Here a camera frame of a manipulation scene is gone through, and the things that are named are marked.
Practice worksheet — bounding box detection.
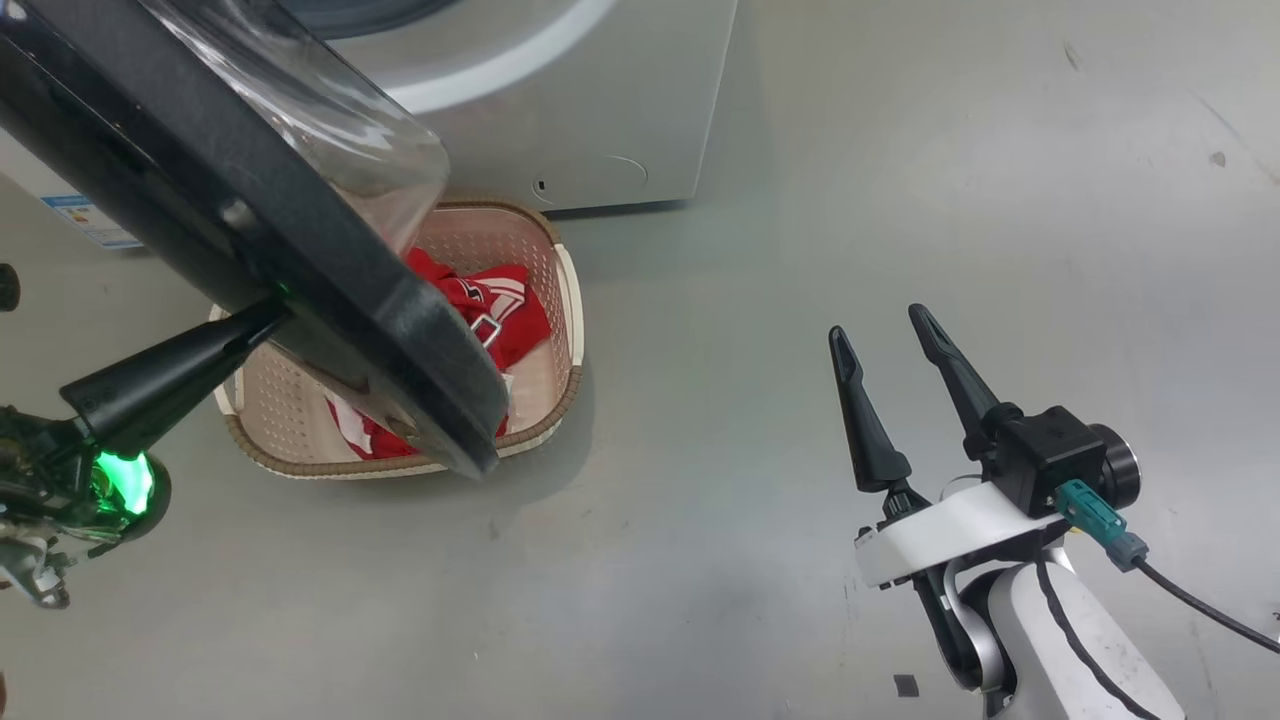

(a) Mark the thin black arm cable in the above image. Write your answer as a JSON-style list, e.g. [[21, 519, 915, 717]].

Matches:
[[1034, 553, 1167, 720]]

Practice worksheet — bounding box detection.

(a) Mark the beige perforated laundry basket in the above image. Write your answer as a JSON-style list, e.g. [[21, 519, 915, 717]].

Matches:
[[207, 197, 586, 482]]

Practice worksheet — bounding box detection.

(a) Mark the red garment with white trim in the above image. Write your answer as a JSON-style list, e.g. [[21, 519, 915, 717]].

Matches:
[[404, 247, 553, 373], [324, 392, 423, 462]]

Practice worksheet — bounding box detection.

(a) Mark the black cable with teal connector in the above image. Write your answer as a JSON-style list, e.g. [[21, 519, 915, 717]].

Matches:
[[1054, 477, 1280, 657]]

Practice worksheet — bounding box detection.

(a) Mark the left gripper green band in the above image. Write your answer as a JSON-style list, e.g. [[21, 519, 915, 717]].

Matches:
[[0, 298, 293, 553]]

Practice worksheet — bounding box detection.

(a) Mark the white front-load washing machine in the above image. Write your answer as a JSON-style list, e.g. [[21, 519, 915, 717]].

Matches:
[[0, 0, 742, 252]]

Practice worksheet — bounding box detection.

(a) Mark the dark grey washing machine door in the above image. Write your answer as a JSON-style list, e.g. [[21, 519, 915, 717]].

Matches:
[[0, 0, 512, 480]]

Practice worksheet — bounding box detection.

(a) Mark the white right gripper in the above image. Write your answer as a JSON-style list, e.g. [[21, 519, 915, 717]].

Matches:
[[827, 303, 1071, 591]]

